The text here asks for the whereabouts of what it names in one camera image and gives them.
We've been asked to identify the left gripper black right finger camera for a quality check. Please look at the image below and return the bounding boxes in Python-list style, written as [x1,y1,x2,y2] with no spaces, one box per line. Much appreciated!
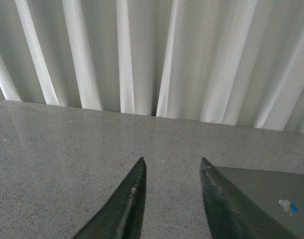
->
[200,157,297,239]

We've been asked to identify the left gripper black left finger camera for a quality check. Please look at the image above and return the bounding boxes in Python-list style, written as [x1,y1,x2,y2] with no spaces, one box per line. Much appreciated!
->
[74,157,147,239]

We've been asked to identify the grey laptop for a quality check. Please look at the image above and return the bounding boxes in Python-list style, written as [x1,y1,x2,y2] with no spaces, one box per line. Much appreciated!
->
[217,167,304,239]

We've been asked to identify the white pleated curtain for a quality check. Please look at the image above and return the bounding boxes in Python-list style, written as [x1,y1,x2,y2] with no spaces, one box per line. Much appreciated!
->
[0,0,304,133]

